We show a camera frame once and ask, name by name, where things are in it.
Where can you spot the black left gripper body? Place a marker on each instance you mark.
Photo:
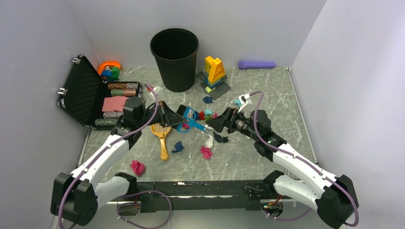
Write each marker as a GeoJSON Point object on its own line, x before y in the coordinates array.
{"type": "Point", "coordinates": [149, 117]}

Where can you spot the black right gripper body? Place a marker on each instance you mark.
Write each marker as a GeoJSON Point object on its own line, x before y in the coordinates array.
{"type": "Point", "coordinates": [241, 124]}

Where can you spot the yellow slotted plastic scoop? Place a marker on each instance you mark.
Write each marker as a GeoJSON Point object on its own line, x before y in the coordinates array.
{"type": "Point", "coordinates": [161, 132]}

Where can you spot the blue brush with black bristles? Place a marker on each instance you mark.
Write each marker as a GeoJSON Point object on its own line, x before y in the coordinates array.
{"type": "Point", "coordinates": [190, 122]}

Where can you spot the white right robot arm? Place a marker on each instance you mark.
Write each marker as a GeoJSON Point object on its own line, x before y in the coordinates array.
{"type": "Point", "coordinates": [332, 197]}

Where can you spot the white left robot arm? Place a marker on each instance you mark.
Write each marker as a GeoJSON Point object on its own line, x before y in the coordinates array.
{"type": "Point", "coordinates": [77, 196]}

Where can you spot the green paper scrap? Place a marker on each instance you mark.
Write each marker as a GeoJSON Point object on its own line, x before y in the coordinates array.
{"type": "Point", "coordinates": [208, 117]}

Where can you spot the black paper scrap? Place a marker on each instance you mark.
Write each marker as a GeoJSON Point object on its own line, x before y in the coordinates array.
{"type": "Point", "coordinates": [220, 139]}

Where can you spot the light blue paper scrap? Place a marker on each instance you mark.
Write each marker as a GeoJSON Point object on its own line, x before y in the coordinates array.
{"type": "Point", "coordinates": [208, 112]}

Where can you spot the cyan paper scrap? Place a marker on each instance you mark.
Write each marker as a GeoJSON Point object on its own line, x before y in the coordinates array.
{"type": "Point", "coordinates": [237, 102]}

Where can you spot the navy paper scrap near bricks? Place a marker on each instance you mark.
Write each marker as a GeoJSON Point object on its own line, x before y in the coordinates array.
{"type": "Point", "coordinates": [207, 100]}

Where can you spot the white paper scrap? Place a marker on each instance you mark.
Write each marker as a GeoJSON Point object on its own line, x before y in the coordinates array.
{"type": "Point", "coordinates": [209, 142]}

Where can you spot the dark blue paper scrap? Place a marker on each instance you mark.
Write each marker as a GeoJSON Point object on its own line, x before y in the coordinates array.
{"type": "Point", "coordinates": [178, 147]}

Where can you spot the pink paper scrap centre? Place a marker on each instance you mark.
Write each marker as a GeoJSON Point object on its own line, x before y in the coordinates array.
{"type": "Point", "coordinates": [206, 152]}

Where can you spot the black poker chip case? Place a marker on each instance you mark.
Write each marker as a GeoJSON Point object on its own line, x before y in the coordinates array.
{"type": "Point", "coordinates": [84, 93]}

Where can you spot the yellow toy brick building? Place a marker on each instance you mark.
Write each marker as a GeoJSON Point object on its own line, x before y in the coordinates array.
{"type": "Point", "coordinates": [213, 78]}

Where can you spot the large pink paper scrap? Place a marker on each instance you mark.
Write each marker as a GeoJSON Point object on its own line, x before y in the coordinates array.
{"type": "Point", "coordinates": [137, 167]}

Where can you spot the orange tape dispenser toy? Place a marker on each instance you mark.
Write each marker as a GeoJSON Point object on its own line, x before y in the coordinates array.
{"type": "Point", "coordinates": [109, 71]}

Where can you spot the purple cylinder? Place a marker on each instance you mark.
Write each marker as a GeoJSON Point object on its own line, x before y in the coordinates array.
{"type": "Point", "coordinates": [243, 64]}

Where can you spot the black plastic trash bin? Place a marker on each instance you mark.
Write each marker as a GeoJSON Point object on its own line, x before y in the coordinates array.
{"type": "Point", "coordinates": [175, 52]}

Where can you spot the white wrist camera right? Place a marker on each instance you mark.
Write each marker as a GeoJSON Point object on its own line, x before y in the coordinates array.
{"type": "Point", "coordinates": [244, 100]}

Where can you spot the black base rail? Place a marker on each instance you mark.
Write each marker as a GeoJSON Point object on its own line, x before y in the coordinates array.
{"type": "Point", "coordinates": [201, 195]}

